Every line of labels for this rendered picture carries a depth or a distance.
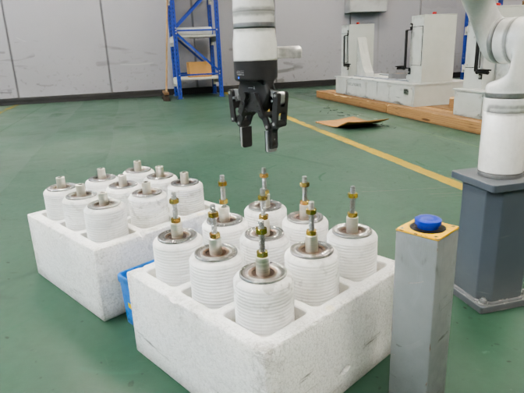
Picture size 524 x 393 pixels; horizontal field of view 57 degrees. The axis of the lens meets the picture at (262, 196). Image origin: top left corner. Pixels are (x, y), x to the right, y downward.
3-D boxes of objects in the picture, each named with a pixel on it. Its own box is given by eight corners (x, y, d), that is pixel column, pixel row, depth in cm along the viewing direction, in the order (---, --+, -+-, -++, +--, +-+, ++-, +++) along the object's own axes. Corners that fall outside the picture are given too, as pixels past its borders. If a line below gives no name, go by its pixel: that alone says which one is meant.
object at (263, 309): (237, 355, 85) (231, 262, 80) (291, 351, 86) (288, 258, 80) (239, 392, 76) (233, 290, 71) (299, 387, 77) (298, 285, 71)
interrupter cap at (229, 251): (215, 267, 79) (214, 263, 78) (185, 256, 83) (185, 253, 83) (246, 253, 84) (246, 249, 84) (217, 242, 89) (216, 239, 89)
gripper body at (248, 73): (222, 57, 82) (225, 112, 85) (253, 56, 76) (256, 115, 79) (256, 55, 87) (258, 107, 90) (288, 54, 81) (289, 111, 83)
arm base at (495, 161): (501, 168, 112) (510, 93, 107) (532, 177, 104) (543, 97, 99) (468, 171, 110) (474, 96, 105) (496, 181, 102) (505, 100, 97)
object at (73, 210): (100, 250, 133) (90, 188, 128) (117, 260, 127) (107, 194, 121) (66, 261, 127) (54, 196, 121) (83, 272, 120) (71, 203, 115)
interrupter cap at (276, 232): (287, 241, 88) (287, 237, 88) (246, 244, 87) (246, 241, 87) (281, 227, 95) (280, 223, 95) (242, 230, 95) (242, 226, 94)
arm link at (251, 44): (305, 58, 83) (305, 20, 81) (255, 61, 76) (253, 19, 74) (270, 58, 90) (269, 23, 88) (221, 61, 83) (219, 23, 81)
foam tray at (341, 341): (269, 284, 125) (267, 219, 120) (403, 344, 98) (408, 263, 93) (136, 350, 100) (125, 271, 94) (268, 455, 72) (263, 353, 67)
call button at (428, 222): (422, 224, 77) (423, 211, 77) (445, 229, 74) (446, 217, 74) (408, 230, 74) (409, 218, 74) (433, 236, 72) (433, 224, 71)
